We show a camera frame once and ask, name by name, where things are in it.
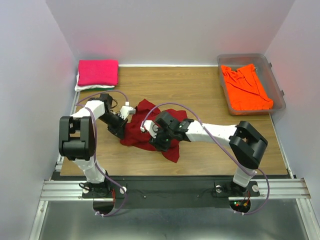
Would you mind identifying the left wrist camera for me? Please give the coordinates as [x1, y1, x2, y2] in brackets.
[118, 105, 136, 120]

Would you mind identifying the folded pink t shirt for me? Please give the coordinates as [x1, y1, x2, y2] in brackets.
[78, 59, 119, 87]

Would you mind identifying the dark red t shirt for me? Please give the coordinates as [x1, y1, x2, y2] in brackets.
[120, 99, 180, 163]

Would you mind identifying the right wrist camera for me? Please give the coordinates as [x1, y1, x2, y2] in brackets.
[140, 120, 159, 139]

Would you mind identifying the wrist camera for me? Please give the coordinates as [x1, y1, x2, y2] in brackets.
[118, 105, 136, 120]
[140, 120, 159, 139]

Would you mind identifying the folded white t shirt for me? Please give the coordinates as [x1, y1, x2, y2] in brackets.
[74, 73, 115, 92]

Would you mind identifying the clear plastic bin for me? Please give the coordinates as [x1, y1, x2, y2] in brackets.
[217, 53, 286, 116]

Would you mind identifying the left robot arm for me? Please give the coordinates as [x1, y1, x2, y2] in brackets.
[58, 93, 136, 198]

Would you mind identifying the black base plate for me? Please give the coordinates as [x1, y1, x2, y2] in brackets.
[79, 176, 260, 213]

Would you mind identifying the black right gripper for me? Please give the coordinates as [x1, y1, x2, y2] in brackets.
[148, 125, 174, 153]

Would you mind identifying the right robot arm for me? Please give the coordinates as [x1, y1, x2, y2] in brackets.
[140, 111, 268, 195]

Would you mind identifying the folded green t shirt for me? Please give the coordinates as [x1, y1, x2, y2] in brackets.
[82, 87, 115, 92]

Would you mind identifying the aluminium rail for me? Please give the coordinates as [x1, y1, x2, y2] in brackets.
[40, 178, 311, 201]

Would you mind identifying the orange t shirt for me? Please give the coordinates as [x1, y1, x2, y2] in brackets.
[221, 63, 274, 111]

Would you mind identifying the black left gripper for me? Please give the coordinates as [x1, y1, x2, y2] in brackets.
[98, 112, 128, 140]

